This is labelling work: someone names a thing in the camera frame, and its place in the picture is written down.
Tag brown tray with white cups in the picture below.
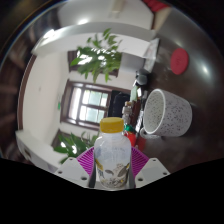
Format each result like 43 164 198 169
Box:
122 99 143 126

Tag clear yellow-capped drink bottle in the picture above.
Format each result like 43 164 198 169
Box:
93 117 133 190

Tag red container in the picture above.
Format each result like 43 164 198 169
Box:
124 129 138 148

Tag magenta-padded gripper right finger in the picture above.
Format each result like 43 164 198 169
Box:
129 147 171 189

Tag potted leafy plant, white pot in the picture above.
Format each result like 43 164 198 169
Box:
53 131 101 164
69 28 148 84

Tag brown glazed double door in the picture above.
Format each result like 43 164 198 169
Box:
61 79 114 130

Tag printed magazine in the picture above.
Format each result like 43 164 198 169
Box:
143 38 161 73

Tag flat round red coaster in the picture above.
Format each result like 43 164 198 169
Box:
170 47 190 76

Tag white speckled mug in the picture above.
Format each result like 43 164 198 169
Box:
139 88 193 140

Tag red carpeted staircase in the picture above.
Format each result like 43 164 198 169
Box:
141 0 171 12

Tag grey headphones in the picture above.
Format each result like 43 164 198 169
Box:
134 68 150 87

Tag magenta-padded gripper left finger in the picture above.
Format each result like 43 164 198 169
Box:
54 147 98 189

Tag green cloth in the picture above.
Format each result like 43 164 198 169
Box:
130 85 140 101

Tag black chair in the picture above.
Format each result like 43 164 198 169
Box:
108 89 132 118

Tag brown framed window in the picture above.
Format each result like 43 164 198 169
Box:
67 49 119 78

